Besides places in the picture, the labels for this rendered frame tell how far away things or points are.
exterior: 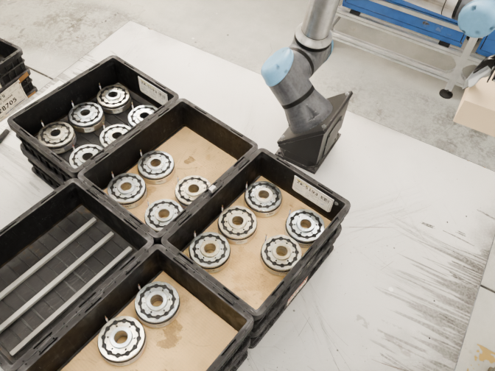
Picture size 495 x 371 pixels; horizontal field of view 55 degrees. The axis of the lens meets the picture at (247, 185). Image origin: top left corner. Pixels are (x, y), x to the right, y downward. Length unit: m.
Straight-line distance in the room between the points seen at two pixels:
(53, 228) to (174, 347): 0.46
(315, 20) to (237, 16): 2.05
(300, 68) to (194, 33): 1.90
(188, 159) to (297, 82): 0.40
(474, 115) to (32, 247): 1.17
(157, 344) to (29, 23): 2.77
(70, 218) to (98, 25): 2.25
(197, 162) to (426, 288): 0.74
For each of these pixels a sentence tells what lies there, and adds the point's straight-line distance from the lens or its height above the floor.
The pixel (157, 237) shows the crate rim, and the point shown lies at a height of 0.93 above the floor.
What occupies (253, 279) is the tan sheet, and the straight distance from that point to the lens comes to 1.21.
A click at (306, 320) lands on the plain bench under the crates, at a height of 0.70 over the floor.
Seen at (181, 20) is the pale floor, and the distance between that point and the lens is 3.44.
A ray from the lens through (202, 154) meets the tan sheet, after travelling 1.44.
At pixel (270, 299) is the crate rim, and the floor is 0.93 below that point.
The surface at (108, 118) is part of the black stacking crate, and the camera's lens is 1.57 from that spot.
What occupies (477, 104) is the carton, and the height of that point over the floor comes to 1.11.
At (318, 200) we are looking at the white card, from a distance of 1.30.
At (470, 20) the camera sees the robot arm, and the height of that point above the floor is 1.38.
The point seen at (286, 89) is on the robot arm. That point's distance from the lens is 1.46.
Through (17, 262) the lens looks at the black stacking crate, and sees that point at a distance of 1.33.
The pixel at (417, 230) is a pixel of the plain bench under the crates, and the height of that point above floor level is 0.70.
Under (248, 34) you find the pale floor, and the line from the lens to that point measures 3.32.
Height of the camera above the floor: 1.92
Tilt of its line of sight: 53 degrees down
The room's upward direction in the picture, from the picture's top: 5 degrees clockwise
